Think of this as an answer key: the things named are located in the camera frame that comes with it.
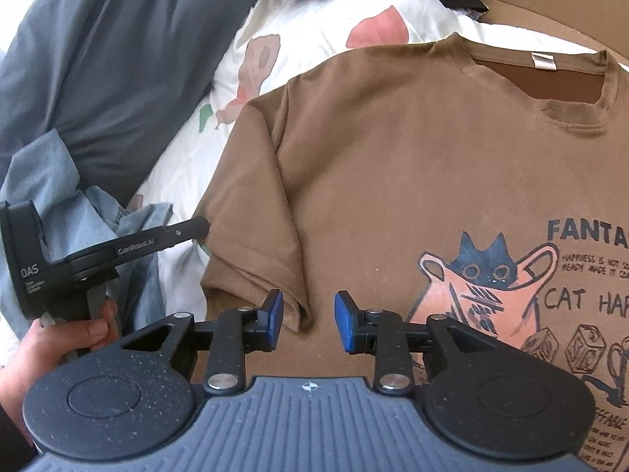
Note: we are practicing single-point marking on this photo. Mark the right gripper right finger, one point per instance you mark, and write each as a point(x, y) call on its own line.
point(381, 334)

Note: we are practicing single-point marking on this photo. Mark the dark grey pillow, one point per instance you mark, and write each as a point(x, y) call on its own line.
point(115, 78)

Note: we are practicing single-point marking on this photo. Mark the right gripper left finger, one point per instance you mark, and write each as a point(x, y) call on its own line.
point(236, 333)

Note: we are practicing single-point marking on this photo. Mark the person left hand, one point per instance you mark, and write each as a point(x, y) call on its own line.
point(42, 350)

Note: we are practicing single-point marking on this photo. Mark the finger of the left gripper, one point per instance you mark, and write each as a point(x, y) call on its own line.
point(191, 229)

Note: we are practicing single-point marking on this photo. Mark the brown t-shirt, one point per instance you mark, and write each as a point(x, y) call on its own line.
point(450, 177)

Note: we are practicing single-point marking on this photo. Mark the grey-blue garment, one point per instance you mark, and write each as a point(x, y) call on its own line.
point(74, 219)

